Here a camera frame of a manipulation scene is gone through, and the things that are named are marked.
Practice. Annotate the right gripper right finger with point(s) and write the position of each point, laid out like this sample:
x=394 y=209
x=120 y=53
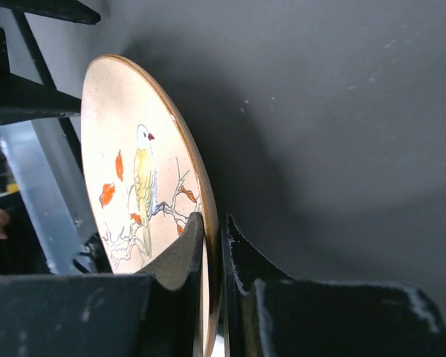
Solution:
x=269 y=313

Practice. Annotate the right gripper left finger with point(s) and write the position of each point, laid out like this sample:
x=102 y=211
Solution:
x=154 y=312

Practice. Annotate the beige bird plate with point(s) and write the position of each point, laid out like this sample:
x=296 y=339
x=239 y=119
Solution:
x=145 y=176

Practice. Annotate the aluminium frame rail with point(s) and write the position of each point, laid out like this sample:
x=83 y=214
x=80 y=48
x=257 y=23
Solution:
x=44 y=156

